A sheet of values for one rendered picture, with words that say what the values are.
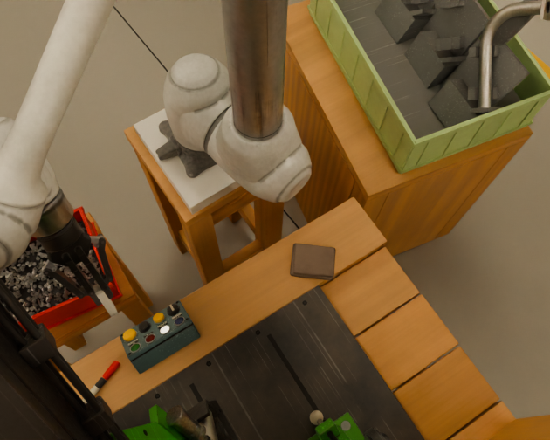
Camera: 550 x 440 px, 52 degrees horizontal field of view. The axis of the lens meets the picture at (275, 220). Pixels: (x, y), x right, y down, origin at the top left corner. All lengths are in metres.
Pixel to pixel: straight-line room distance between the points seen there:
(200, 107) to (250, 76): 0.30
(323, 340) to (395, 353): 0.17
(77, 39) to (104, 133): 1.75
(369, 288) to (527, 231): 1.31
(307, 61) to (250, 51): 0.83
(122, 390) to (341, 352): 0.48
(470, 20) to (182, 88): 0.79
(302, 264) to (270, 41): 0.56
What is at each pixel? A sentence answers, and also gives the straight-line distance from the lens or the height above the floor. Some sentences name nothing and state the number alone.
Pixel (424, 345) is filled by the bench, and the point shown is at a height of 0.88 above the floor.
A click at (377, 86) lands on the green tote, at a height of 0.95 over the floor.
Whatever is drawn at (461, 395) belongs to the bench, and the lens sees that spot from 1.34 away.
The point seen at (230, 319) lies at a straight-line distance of 1.27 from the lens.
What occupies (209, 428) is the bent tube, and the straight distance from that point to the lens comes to 1.15.
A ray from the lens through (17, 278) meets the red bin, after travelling 1.43.
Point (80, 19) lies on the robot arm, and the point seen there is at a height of 1.52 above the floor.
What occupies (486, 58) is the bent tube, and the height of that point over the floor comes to 1.02.
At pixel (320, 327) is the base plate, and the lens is 1.27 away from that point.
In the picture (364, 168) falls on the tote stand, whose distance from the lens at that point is 1.55.
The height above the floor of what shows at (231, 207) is 0.73.
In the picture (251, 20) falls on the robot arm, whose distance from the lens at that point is 0.86.
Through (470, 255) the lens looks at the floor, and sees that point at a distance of 2.41.
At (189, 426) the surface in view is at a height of 1.07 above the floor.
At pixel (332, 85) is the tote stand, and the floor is 0.79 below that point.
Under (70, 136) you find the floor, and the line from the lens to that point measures 2.63.
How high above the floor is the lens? 2.14
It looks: 68 degrees down
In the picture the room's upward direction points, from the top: 3 degrees clockwise
